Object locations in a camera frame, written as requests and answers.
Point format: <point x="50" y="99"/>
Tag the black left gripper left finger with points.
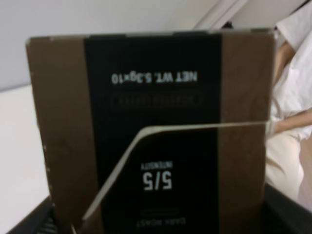
<point x="39" y="221"/>

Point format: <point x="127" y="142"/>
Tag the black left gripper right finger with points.
<point x="281" y="215"/>

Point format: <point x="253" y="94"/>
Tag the brown coffee capsule box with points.
<point x="157" y="133"/>

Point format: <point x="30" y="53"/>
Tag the person in white clothes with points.
<point x="291" y="108"/>

